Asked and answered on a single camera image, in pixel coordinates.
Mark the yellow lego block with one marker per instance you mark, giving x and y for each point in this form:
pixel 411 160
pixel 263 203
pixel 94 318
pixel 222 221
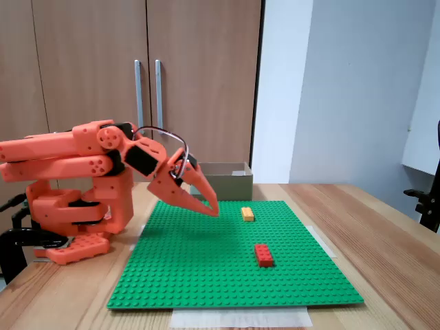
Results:
pixel 247 214

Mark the red lego block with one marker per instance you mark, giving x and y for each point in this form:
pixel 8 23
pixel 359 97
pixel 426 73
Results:
pixel 264 255

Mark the wide translucent tape strip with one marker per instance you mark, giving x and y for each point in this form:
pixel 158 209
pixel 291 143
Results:
pixel 240 318

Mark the black table clamp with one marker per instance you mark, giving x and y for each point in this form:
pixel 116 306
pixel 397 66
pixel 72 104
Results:
pixel 10 240

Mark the white board panel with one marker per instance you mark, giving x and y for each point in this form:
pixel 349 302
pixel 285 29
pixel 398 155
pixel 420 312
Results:
pixel 424 103

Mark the small translucent tape strip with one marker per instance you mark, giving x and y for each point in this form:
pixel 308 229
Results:
pixel 139 237

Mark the black chair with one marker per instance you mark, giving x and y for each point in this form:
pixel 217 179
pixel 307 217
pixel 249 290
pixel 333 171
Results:
pixel 428 209

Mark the brown wooden cabinet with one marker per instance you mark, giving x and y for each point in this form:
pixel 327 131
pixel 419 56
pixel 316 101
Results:
pixel 86 51

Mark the green lego baseplate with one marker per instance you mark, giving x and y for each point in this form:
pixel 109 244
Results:
pixel 213 268

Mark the narrow translucent tape strip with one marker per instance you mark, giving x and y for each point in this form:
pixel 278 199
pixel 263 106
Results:
pixel 323 242

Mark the cardboard box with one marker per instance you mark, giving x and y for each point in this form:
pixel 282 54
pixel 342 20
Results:
pixel 233 187

